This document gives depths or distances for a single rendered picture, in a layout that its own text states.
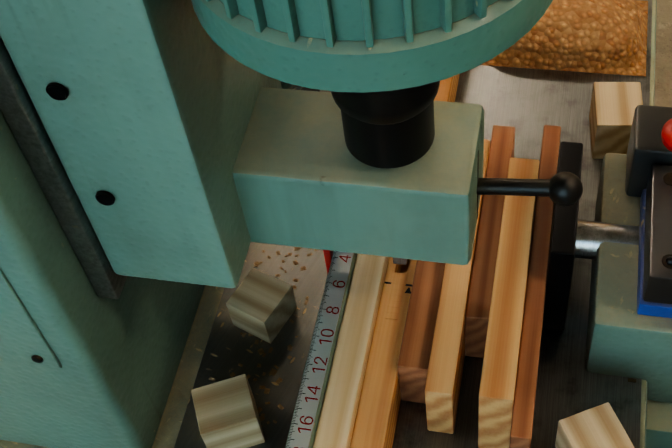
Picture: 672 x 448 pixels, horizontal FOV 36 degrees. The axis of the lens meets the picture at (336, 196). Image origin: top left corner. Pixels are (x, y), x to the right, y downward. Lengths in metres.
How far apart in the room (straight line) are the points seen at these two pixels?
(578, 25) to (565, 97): 0.06
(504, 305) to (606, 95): 0.22
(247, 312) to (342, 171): 0.26
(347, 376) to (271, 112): 0.17
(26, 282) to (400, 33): 0.28
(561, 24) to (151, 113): 0.44
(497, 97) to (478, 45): 0.41
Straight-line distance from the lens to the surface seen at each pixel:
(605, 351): 0.68
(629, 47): 0.87
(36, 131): 0.55
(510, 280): 0.65
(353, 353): 0.65
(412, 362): 0.65
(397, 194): 0.57
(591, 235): 0.69
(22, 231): 0.58
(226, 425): 0.76
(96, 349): 0.68
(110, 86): 0.50
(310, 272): 0.87
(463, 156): 0.58
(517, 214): 0.68
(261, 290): 0.82
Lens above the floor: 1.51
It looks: 51 degrees down
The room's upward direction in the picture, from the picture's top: 9 degrees counter-clockwise
